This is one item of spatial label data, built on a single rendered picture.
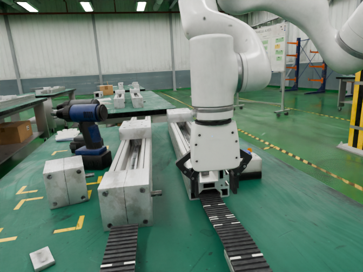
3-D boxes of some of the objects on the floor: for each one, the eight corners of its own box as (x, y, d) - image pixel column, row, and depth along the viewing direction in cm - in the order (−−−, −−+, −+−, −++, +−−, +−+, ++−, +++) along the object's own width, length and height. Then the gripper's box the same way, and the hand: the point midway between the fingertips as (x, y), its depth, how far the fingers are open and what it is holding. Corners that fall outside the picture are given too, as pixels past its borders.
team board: (229, 110, 678) (228, 33, 631) (242, 108, 704) (243, 33, 656) (276, 117, 554) (280, 21, 506) (291, 114, 579) (296, 22, 532)
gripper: (247, 109, 57) (246, 182, 61) (169, 115, 55) (174, 189, 59) (261, 114, 49) (259, 197, 54) (172, 121, 48) (177, 205, 52)
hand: (214, 188), depth 56 cm, fingers open, 8 cm apart
